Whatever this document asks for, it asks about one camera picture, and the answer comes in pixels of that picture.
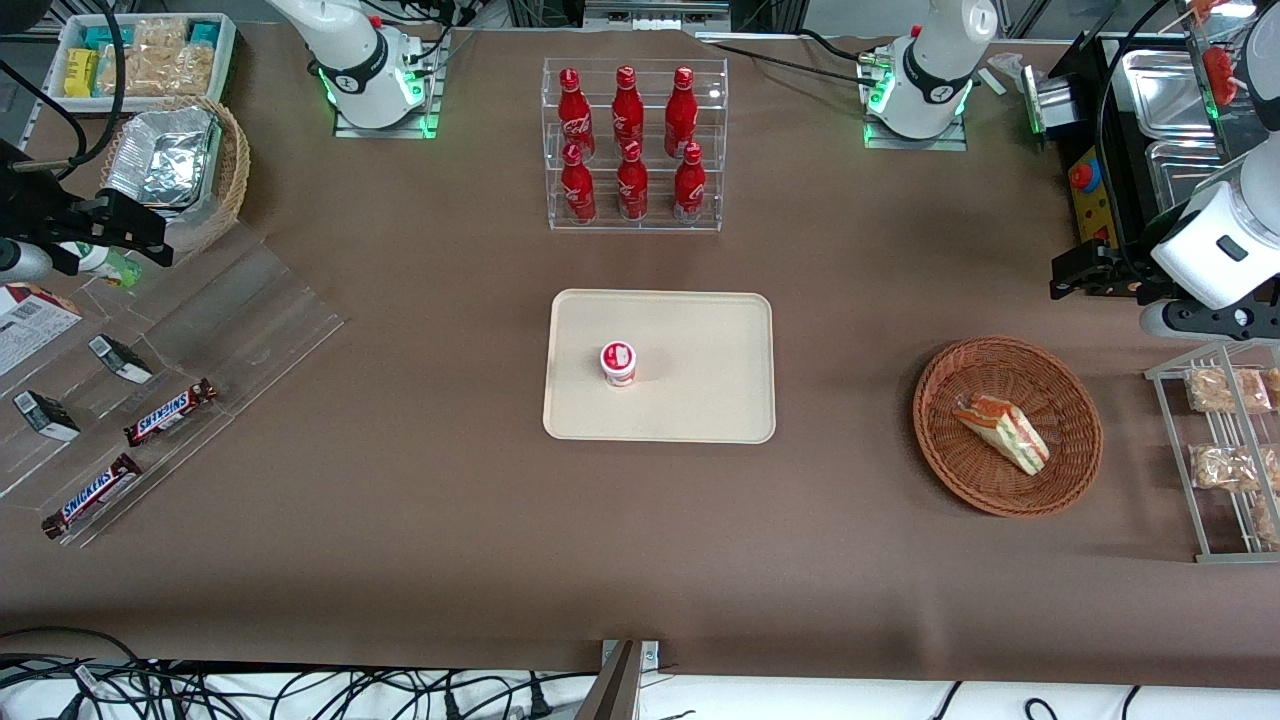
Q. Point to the white plastic bin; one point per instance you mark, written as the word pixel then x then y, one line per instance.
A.
pixel 228 60

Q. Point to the clear bag of brown snacks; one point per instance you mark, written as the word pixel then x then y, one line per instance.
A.
pixel 1225 390
pixel 1225 467
pixel 1275 386
pixel 1268 520

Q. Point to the clear acrylic bottle rack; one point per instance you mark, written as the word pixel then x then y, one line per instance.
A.
pixel 655 215

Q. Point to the aluminium frame rail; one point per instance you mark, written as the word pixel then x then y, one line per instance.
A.
pixel 655 12

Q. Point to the red cola bottle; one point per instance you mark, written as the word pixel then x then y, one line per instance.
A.
pixel 631 185
pixel 627 108
pixel 681 110
pixel 689 188
pixel 572 112

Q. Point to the teal snack packet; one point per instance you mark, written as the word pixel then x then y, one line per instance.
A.
pixel 205 32
pixel 100 37

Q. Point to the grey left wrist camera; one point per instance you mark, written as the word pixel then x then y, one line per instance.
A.
pixel 1200 320

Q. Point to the yellow snack packet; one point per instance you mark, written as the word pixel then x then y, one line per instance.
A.
pixel 80 72

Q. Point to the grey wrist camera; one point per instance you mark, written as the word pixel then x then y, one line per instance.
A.
pixel 1200 320
pixel 22 262

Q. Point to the red soda can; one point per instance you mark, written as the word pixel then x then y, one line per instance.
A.
pixel 577 188

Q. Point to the grey metal post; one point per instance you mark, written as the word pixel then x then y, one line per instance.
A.
pixel 612 690

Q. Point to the light wicker basket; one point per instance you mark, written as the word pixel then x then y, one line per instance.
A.
pixel 235 165

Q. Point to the red white cardboard box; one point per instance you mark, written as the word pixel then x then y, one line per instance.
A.
pixel 30 325

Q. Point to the clear acrylic stepped stand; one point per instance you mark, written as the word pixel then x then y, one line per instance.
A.
pixel 230 330

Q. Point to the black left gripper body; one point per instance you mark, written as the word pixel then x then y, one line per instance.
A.
pixel 1117 270

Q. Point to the brown table cover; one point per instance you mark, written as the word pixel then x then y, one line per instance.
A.
pixel 450 540

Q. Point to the clear bag of crackers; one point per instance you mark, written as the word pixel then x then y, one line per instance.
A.
pixel 158 33
pixel 160 72

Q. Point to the steel tray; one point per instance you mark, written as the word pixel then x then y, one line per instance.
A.
pixel 1160 90
pixel 1185 170

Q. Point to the clear plastic wrapper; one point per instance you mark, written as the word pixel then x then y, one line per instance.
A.
pixel 1005 70

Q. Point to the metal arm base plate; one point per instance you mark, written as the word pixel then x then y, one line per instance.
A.
pixel 880 135
pixel 430 90

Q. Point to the red white yogurt cup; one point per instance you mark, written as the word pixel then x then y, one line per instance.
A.
pixel 618 362

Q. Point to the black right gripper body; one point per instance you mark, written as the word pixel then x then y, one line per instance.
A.
pixel 38 212

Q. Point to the Snickers chocolate bar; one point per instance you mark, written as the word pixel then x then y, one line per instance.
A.
pixel 170 412
pixel 92 497

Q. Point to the beige plastic tray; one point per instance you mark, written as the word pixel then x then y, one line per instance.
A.
pixel 700 370

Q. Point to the yellow control box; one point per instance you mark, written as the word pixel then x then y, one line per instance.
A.
pixel 1095 215

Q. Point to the brown wicker basket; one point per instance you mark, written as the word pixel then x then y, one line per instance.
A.
pixel 960 470

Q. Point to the aluminium bracket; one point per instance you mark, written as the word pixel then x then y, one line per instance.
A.
pixel 650 655

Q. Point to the triangle sandwich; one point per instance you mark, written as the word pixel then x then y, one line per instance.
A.
pixel 1005 435

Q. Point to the red emergency stop button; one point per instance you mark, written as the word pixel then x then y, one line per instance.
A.
pixel 1084 176

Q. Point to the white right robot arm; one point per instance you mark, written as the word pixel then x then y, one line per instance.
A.
pixel 350 50

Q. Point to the small black carton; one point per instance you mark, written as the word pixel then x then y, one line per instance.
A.
pixel 120 358
pixel 45 415

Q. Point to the green white plastic bottle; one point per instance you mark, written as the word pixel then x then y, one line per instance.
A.
pixel 108 265

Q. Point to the silver foil container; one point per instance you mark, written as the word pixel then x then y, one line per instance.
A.
pixel 160 160

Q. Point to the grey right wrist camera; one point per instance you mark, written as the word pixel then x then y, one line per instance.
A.
pixel 22 262

